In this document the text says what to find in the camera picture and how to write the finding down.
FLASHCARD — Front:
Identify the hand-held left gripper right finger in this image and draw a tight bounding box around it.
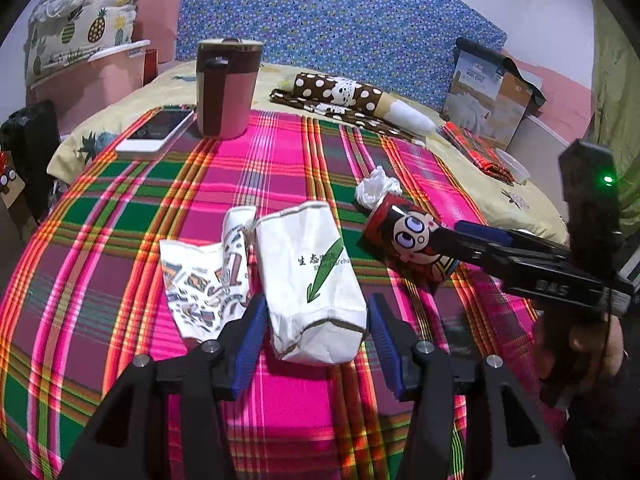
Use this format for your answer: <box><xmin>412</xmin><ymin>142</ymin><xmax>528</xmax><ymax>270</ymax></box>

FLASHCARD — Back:
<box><xmin>366</xmin><ymin>294</ymin><xmax>576</xmax><ymax>480</ymax></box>

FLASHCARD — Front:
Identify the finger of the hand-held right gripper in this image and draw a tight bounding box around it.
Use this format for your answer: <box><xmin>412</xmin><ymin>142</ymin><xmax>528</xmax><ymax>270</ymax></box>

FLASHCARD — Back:
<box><xmin>432</xmin><ymin>237</ymin><xmax>507</xmax><ymax>287</ymax></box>
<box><xmin>452</xmin><ymin>220</ymin><xmax>573</xmax><ymax>261</ymax></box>

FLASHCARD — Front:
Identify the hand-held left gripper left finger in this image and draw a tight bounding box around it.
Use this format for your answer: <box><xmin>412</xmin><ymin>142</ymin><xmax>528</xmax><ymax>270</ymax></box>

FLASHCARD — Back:
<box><xmin>57</xmin><ymin>294</ymin><xmax>271</xmax><ymax>480</ymax></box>

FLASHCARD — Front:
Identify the red cartoon face can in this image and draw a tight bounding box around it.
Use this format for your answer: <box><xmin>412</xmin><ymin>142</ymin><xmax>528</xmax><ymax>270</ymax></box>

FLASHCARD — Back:
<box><xmin>361</xmin><ymin>194</ymin><xmax>458</xmax><ymax>295</ymax></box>

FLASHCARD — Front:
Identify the white paper bag green print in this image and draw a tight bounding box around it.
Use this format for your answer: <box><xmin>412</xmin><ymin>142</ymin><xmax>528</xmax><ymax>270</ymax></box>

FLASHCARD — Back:
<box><xmin>255</xmin><ymin>200</ymin><xmax>370</xmax><ymax>366</ymax></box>

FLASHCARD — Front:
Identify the person's right forearm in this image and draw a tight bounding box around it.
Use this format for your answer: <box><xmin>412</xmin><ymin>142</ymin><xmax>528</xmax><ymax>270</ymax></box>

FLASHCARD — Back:
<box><xmin>560</xmin><ymin>355</ymin><xmax>640</xmax><ymax>480</ymax></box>

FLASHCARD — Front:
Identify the person's right hand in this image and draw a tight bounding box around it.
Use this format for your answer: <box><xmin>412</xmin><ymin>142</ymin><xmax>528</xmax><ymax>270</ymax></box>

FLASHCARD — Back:
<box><xmin>530</xmin><ymin>310</ymin><xmax>627</xmax><ymax>386</ymax></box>

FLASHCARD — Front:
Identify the yellow pineapple print sheet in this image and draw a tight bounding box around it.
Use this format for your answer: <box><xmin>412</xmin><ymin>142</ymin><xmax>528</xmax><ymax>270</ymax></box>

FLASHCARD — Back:
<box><xmin>47</xmin><ymin>60</ymin><xmax>571</xmax><ymax>246</ymax></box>

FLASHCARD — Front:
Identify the white bowl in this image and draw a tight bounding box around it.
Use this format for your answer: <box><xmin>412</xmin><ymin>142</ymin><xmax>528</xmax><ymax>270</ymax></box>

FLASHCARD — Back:
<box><xmin>495</xmin><ymin>149</ymin><xmax>531</xmax><ymax>186</ymax></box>

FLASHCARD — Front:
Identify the crumpled printed paper bag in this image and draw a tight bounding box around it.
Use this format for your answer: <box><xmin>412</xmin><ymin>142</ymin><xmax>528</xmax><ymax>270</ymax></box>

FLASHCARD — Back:
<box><xmin>159</xmin><ymin>205</ymin><xmax>258</xmax><ymax>341</ymax></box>

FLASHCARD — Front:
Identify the red plaid folded cloth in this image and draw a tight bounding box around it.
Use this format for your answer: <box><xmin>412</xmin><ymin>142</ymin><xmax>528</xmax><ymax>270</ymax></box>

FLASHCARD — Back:
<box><xmin>441</xmin><ymin>121</ymin><xmax>516</xmax><ymax>184</ymax></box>

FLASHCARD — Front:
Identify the white panel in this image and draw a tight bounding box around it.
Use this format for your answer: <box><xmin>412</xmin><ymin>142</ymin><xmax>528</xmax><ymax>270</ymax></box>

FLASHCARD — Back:
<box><xmin>507</xmin><ymin>115</ymin><xmax>583</xmax><ymax>171</ymax></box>

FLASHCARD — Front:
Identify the crumpled white tissue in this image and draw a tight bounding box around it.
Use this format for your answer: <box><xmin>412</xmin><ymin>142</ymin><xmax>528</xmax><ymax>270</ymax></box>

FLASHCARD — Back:
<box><xmin>355</xmin><ymin>166</ymin><xmax>403</xmax><ymax>208</ymax></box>

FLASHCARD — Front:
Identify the cardboard quilt packaging box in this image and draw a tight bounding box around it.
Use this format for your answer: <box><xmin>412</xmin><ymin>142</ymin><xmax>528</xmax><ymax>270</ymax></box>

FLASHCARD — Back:
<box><xmin>442</xmin><ymin>37</ymin><xmax>543</xmax><ymax>151</ymax></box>

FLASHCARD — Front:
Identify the pink plaid cloth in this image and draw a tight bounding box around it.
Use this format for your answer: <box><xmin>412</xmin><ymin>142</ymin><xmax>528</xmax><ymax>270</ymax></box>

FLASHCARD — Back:
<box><xmin>0</xmin><ymin>110</ymin><xmax>571</xmax><ymax>480</ymax></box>

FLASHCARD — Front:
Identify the green curtain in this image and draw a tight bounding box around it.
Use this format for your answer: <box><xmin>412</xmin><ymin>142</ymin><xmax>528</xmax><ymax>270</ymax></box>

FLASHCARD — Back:
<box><xmin>587</xmin><ymin>0</ymin><xmax>640</xmax><ymax>171</ymax></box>

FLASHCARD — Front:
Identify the brown polka dot cloth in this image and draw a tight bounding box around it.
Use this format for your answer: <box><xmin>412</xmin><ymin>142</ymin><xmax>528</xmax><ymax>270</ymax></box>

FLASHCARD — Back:
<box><xmin>270</xmin><ymin>72</ymin><xmax>436</xmax><ymax>148</ymax></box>

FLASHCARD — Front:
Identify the white smartphone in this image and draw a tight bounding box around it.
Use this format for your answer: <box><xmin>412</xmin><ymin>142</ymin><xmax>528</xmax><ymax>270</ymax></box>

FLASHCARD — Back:
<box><xmin>116</xmin><ymin>104</ymin><xmax>197</xmax><ymax>155</ymax></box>

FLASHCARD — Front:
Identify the pink tumbler with brown lid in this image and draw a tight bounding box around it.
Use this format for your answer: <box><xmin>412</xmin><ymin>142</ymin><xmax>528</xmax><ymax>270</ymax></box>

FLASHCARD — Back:
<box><xmin>195</xmin><ymin>36</ymin><xmax>263</xmax><ymax>139</ymax></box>

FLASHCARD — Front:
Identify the blue floral mattress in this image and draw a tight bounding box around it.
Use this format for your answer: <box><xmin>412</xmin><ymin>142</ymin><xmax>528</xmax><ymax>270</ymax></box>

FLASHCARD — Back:
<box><xmin>175</xmin><ymin>0</ymin><xmax>508</xmax><ymax>113</ymax></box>

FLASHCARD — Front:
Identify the red white tag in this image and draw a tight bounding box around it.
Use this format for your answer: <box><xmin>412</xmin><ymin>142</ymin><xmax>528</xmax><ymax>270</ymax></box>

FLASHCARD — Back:
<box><xmin>0</xmin><ymin>152</ymin><xmax>26</xmax><ymax>211</ymax></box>

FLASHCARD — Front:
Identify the pink storage box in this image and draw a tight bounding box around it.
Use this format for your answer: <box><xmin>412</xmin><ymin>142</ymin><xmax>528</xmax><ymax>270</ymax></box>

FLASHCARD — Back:
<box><xmin>30</xmin><ymin>40</ymin><xmax>151</xmax><ymax>136</ymax></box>

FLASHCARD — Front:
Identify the pineapple print quilt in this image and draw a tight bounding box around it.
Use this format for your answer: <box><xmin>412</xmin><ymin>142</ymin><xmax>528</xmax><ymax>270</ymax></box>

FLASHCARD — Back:
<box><xmin>25</xmin><ymin>0</ymin><xmax>163</xmax><ymax>86</ymax></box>

